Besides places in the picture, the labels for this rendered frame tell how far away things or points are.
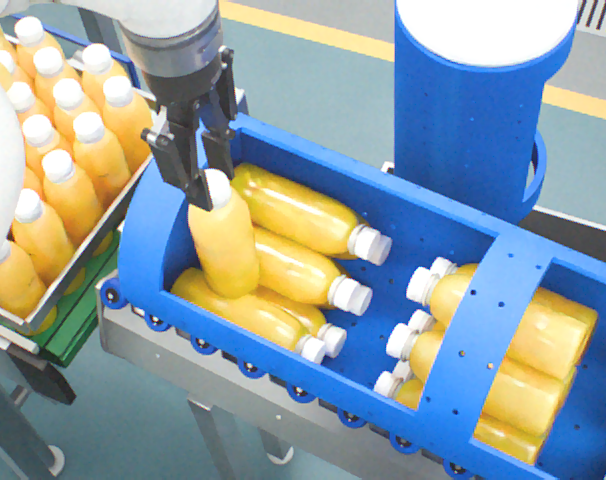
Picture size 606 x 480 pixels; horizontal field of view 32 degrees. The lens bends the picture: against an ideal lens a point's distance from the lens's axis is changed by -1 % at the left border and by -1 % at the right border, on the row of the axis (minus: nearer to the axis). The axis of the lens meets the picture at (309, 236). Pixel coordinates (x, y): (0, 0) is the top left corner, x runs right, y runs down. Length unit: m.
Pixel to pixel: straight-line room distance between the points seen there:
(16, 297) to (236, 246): 0.38
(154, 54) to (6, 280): 0.58
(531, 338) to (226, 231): 0.36
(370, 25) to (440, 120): 1.36
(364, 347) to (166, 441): 1.09
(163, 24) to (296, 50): 2.11
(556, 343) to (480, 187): 0.70
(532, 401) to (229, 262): 0.38
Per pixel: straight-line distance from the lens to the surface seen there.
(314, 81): 2.92
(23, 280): 1.45
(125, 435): 2.46
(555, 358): 1.18
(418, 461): 1.39
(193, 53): 0.93
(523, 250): 1.19
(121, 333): 1.55
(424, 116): 1.73
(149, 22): 0.89
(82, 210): 1.50
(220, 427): 1.84
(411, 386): 1.25
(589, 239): 2.48
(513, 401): 1.19
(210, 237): 1.19
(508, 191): 1.87
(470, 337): 1.13
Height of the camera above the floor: 2.23
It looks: 58 degrees down
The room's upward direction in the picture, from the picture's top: 7 degrees counter-clockwise
